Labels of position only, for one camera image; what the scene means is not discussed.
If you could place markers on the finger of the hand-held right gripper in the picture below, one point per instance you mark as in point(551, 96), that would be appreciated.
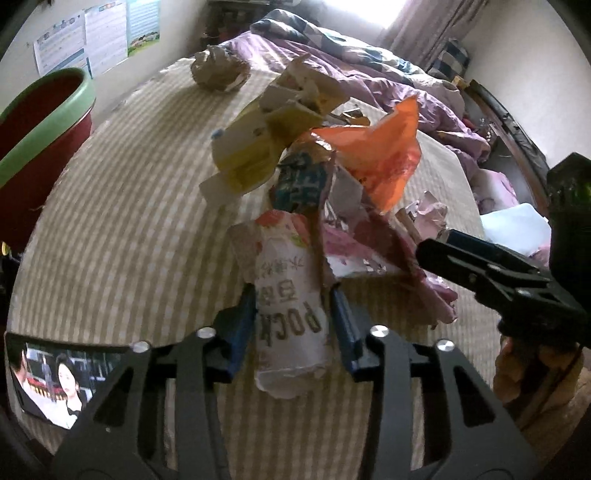
point(461, 265)
point(480, 244)

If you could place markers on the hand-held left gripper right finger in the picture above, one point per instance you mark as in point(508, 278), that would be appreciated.
point(344, 323)

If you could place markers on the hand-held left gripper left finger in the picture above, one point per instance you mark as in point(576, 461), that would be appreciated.
point(242, 318)

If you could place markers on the white drink pouch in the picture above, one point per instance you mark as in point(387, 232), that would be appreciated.
point(286, 323)

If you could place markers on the pink plastic wrapper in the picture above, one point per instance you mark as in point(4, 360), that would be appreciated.
point(351, 242)

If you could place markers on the orange plastic wrapper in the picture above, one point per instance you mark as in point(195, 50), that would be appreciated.
point(383, 157)

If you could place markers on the white teal printed wrapper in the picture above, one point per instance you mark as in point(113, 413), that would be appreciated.
point(300, 182)

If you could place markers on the yellow white carton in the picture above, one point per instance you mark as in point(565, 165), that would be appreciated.
point(249, 157)

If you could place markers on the brown paper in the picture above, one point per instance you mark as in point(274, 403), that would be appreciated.
point(217, 69)

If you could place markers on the red bin with green rim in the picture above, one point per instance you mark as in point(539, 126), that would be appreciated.
point(27, 129)

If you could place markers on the person's right hand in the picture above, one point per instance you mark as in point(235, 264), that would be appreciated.
point(521, 383)

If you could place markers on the white pillow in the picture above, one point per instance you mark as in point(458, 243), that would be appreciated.
point(512, 224)

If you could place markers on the pink pillow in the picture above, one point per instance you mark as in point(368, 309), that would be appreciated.
point(494, 189)

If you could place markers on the dark wooden headboard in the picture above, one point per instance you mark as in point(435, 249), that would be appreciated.
point(508, 134)

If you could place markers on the beige checked mat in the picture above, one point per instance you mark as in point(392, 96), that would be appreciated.
point(138, 207)

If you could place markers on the blue plaid folded blanket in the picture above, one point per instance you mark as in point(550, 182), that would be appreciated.
point(450, 57)

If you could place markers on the black smartphone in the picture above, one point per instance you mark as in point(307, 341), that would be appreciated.
point(46, 378)

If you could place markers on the purple quilt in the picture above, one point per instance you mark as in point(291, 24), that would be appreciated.
point(369, 69)

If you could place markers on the pale pink curtain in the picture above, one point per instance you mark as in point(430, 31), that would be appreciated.
point(425, 23)

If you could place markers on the blue patchwork quilt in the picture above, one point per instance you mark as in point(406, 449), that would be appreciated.
point(323, 37)

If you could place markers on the window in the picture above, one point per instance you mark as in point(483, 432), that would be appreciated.
point(369, 7)

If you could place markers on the dark side table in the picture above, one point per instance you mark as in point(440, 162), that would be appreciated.
point(221, 18)

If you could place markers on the teal wall poster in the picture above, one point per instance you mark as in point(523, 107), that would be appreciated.
point(143, 25)

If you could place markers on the white wall poster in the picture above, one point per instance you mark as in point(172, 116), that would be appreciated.
point(106, 37)

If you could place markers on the light blue wall poster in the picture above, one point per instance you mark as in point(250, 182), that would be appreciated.
point(60, 44)

